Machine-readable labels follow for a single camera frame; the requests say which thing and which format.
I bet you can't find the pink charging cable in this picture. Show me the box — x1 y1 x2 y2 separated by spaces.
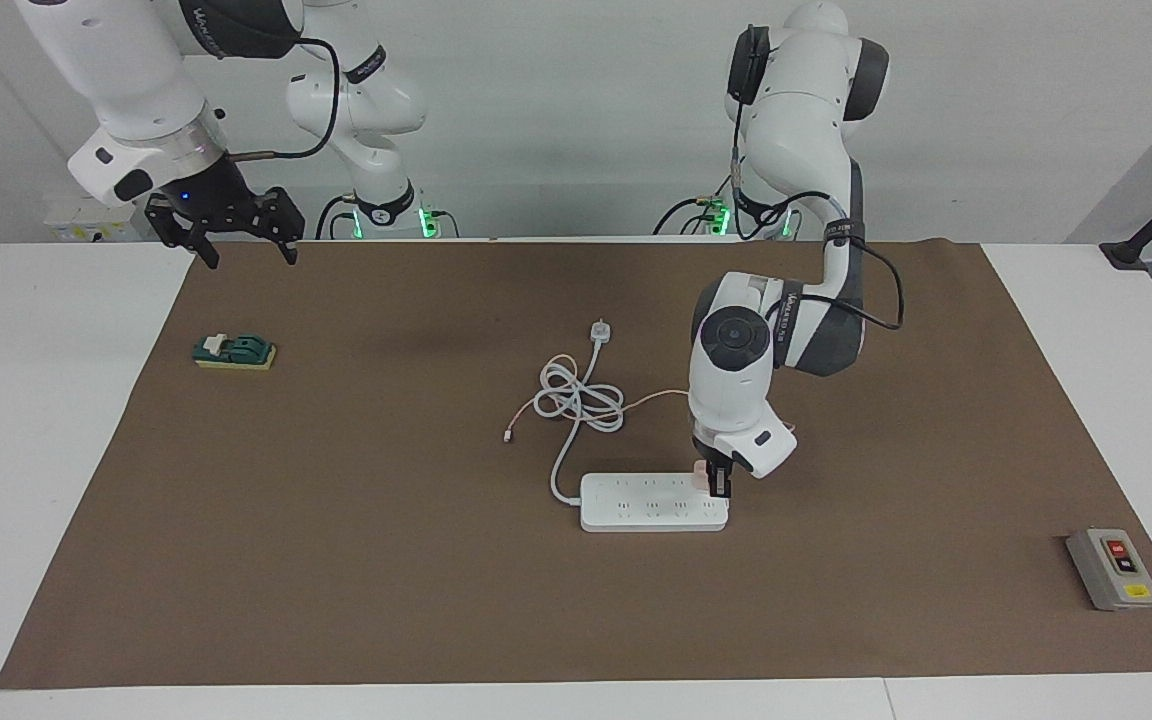
503 353 692 443

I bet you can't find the white power strip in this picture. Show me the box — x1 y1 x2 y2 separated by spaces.
579 472 731 534

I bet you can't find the brown paper table mat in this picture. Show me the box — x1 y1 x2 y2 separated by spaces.
0 238 1152 691

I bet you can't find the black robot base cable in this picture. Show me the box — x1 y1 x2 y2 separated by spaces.
652 180 737 237
314 193 357 241

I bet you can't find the green knife switch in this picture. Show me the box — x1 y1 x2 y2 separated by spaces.
192 332 278 373

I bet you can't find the white wall socket box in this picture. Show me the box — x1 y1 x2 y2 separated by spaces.
44 195 152 243

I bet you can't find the white power cord with plug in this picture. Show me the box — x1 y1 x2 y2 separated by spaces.
533 318 627 506

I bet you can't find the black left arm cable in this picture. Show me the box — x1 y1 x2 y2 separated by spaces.
731 25 905 331

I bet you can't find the grey on-off switch box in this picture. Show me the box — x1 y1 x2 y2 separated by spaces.
1066 527 1152 612

